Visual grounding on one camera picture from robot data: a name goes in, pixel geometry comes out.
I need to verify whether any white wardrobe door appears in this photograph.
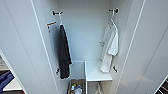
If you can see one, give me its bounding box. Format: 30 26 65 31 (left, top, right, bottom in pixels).
0 0 65 94
114 0 168 94

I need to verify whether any white wardrobe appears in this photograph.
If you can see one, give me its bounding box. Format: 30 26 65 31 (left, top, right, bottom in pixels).
39 0 147 94

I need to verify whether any black garment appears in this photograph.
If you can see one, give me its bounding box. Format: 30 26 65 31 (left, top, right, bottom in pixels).
58 23 73 81

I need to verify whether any white garment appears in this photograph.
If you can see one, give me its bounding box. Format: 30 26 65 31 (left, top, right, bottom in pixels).
98 22 120 75

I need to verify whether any white inner shelf unit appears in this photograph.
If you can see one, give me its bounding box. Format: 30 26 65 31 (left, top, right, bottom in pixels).
83 59 114 94

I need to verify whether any small black hook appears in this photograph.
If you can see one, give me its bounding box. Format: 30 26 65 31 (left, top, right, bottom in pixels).
113 65 119 74
55 68 60 76

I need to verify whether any basket with bottles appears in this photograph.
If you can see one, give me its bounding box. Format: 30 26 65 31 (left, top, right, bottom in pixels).
67 78 86 94

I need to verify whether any orange white label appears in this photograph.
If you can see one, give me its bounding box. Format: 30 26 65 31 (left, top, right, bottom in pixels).
46 21 58 28

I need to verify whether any white bottle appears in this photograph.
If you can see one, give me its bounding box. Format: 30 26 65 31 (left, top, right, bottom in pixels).
75 87 83 94

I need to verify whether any black wall peg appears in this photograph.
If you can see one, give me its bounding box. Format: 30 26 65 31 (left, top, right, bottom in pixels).
51 10 64 17
108 8 120 15

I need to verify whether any white wall sign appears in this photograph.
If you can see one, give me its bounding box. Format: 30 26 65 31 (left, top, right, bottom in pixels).
0 55 7 70

